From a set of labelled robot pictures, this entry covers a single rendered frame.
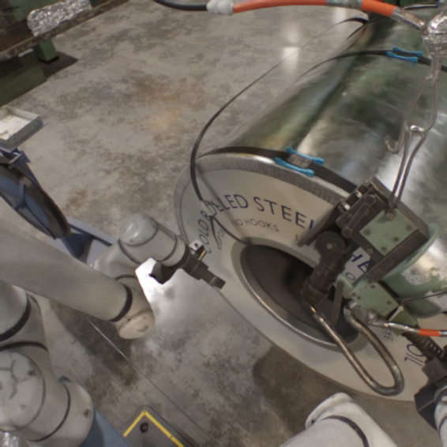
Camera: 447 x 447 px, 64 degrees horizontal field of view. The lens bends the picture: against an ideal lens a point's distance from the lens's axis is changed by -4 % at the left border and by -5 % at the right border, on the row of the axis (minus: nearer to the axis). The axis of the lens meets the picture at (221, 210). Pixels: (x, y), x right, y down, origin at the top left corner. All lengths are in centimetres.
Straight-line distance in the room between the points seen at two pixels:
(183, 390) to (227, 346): 33
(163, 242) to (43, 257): 34
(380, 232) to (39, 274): 59
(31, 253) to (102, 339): 173
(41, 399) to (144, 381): 128
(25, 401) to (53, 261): 34
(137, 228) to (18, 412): 46
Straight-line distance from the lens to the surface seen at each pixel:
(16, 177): 209
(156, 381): 215
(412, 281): 70
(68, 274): 70
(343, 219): 71
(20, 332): 99
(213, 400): 206
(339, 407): 64
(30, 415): 93
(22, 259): 65
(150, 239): 88
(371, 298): 76
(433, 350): 83
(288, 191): 96
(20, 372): 93
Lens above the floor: 197
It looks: 47 degrees down
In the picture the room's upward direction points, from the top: 10 degrees counter-clockwise
